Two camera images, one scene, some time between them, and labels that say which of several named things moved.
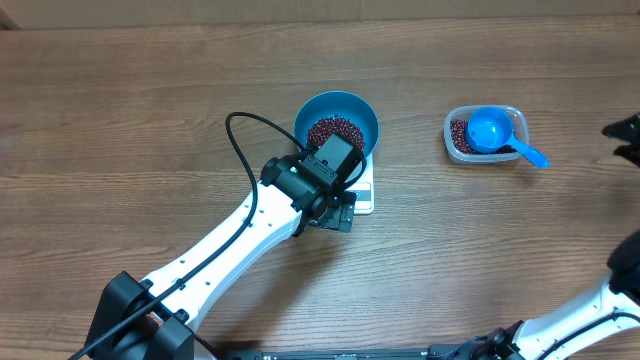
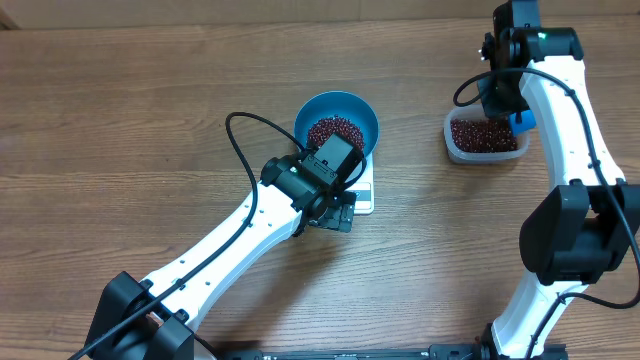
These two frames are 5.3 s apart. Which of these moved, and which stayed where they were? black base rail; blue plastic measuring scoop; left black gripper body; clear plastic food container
Moved: blue plastic measuring scoop
Stayed: left black gripper body; clear plastic food container; black base rail
